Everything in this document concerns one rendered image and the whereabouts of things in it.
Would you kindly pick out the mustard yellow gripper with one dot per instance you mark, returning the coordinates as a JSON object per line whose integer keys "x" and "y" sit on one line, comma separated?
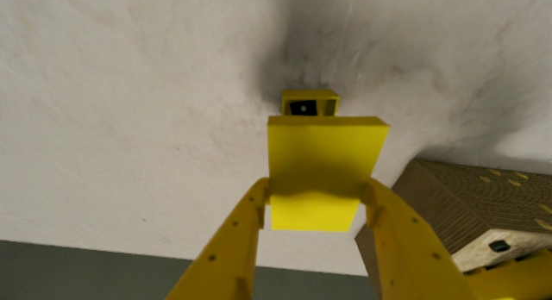
{"x": 413, "y": 263}

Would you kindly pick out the black usb stick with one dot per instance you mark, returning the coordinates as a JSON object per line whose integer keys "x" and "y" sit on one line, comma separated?
{"x": 304, "y": 108}

